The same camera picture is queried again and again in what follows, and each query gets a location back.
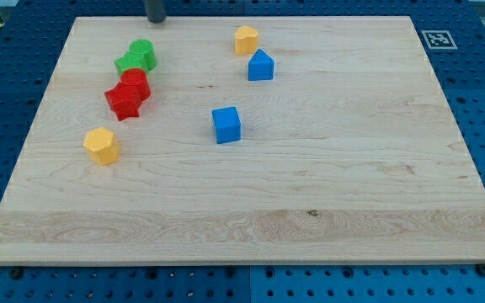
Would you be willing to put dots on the blue cube block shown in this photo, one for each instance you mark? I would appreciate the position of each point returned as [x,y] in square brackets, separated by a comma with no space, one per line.
[227,125]

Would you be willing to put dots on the blue triangle block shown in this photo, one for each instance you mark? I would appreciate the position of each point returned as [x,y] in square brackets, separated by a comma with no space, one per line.
[261,66]

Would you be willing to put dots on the wooden board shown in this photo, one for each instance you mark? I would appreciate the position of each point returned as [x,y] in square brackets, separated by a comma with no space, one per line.
[349,155]

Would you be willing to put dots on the yellow heart block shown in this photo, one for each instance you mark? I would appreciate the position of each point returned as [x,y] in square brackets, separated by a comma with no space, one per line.
[246,40]

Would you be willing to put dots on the red star block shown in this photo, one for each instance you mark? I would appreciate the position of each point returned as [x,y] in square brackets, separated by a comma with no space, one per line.
[124,101]

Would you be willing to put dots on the red cylinder block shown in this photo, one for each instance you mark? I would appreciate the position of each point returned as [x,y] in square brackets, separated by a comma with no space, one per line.
[136,78]

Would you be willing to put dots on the yellow hexagon block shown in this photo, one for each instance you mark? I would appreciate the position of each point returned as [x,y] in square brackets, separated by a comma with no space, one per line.
[102,146]

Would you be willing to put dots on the green cylinder block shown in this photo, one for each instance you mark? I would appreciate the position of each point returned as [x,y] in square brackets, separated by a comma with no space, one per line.
[145,49]

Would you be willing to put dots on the green star block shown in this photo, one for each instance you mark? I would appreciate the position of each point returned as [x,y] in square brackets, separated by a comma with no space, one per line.
[129,61]

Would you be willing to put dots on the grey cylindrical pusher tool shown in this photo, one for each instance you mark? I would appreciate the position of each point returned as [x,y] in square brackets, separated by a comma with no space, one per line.
[155,10]

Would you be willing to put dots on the white fiducial marker tag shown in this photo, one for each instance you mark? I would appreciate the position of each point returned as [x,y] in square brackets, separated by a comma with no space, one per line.
[437,39]

